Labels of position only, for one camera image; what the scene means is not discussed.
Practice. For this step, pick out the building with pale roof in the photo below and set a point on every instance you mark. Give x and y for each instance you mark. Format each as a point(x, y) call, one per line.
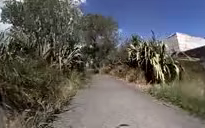
point(186, 45)

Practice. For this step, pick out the robot's own part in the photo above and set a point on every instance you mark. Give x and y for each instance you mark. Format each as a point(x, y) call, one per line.
point(123, 126)

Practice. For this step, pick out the dense bushes and trees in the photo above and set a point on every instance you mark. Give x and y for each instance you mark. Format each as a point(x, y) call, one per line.
point(33, 60)

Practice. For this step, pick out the grass verge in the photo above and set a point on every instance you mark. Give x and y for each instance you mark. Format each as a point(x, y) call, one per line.
point(190, 93)

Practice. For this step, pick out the tall green tree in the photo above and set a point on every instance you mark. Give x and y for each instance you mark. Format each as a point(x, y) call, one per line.
point(100, 36)

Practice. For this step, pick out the flax bush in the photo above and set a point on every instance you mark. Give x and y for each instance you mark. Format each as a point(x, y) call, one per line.
point(153, 61)

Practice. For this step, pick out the grey paved path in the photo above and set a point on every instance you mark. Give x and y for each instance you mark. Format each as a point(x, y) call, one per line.
point(113, 103)

